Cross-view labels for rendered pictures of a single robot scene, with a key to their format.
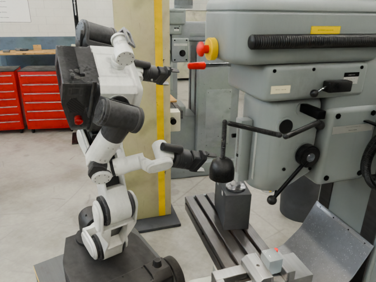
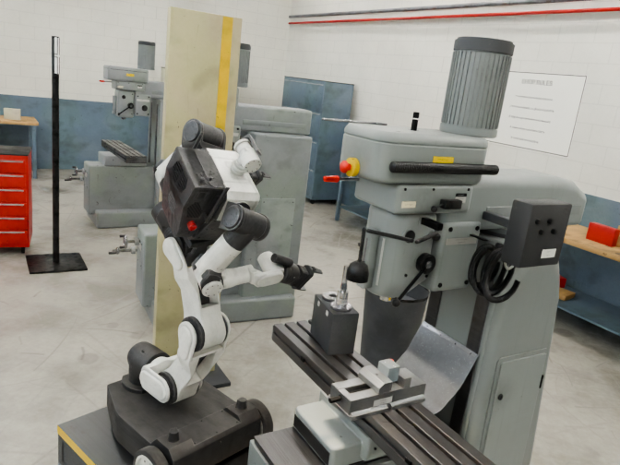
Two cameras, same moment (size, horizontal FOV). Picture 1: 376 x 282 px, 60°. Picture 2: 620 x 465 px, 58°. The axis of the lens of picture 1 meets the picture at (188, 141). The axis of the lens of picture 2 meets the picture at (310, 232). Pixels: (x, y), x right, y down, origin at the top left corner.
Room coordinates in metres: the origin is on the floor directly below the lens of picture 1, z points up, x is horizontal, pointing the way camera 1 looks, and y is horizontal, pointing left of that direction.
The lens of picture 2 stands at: (-0.78, 0.49, 2.02)
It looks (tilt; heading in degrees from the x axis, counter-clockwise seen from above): 15 degrees down; 346
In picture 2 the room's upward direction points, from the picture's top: 7 degrees clockwise
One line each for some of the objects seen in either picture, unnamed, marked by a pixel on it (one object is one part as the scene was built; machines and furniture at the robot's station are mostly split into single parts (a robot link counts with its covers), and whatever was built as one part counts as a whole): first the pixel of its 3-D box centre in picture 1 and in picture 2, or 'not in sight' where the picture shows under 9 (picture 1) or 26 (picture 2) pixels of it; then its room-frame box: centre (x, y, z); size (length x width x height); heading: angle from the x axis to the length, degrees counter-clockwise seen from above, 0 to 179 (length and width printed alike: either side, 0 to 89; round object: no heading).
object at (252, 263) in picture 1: (256, 269); (375, 379); (0.90, -0.25, 1.01); 0.12 x 0.06 x 0.04; 19
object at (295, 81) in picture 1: (293, 74); (412, 191); (1.00, -0.32, 1.68); 0.34 x 0.24 x 0.10; 108
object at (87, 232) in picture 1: (104, 238); (172, 378); (1.47, 0.45, 0.68); 0.21 x 0.20 x 0.13; 35
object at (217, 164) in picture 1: (222, 167); (358, 269); (0.83, -0.10, 1.45); 0.07 x 0.07 x 0.06
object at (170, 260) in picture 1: (172, 274); (254, 421); (1.40, 0.08, 0.50); 0.20 x 0.05 x 0.20; 35
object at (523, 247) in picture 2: not in sight; (537, 232); (0.76, -0.67, 1.62); 0.20 x 0.09 x 0.21; 108
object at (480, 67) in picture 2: not in sight; (475, 88); (1.07, -0.52, 2.05); 0.20 x 0.20 x 0.32
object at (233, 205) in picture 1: (231, 198); (333, 321); (1.36, -0.21, 1.02); 0.22 x 0.12 x 0.20; 7
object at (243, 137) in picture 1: (242, 149); (367, 257); (0.96, -0.17, 1.45); 0.04 x 0.04 x 0.21; 18
